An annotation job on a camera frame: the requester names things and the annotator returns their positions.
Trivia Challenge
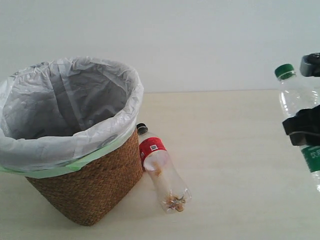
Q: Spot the red label plastic bottle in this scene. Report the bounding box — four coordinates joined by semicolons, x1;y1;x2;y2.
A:
136;123;192;213

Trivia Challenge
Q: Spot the woven wicker waste basket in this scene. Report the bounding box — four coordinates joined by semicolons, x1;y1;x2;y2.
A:
27;131;143;226

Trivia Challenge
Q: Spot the white plastic bin liner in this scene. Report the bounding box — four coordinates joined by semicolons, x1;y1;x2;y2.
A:
0;57;144;179

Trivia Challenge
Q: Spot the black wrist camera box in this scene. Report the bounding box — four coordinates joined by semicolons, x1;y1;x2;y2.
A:
299;52;320;78

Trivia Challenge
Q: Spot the green label water bottle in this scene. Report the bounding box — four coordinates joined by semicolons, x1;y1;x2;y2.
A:
274;63;320;191

